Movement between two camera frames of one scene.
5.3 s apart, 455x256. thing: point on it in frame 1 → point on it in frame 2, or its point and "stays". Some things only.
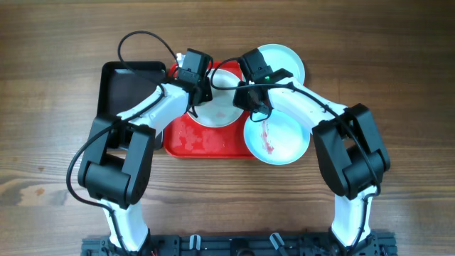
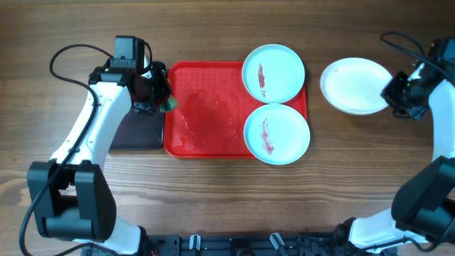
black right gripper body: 244,99 → 410,94
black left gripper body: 207,93 → 158,88
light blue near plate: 277,139 stays
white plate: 220,111 → 353,85
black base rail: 375,245 stays
